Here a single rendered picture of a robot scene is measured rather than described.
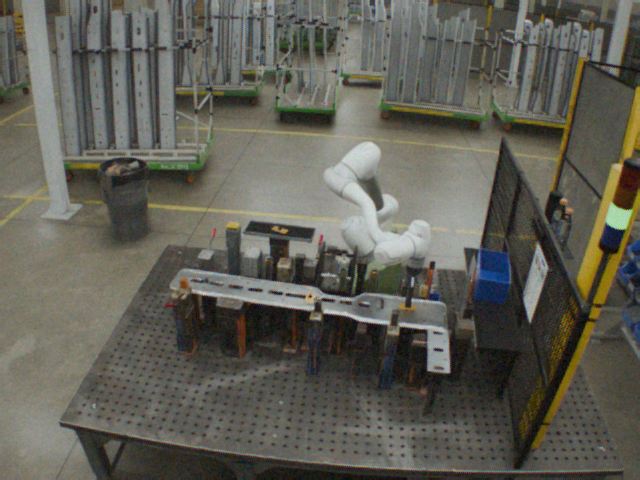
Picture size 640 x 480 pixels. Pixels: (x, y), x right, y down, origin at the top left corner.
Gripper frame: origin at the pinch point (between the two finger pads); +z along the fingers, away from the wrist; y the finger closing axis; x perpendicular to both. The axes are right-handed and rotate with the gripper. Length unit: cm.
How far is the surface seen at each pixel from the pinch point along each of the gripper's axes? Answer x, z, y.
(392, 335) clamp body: -6.2, 2.2, 24.9
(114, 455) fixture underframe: -139, 82, 63
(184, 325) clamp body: -105, 17, 22
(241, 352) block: -77, 30, 21
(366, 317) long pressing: -18.7, 5.8, 9.7
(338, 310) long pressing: -32.2, 5.7, 7.2
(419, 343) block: 6.6, 7.9, 21.3
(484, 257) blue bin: 40, -5, -41
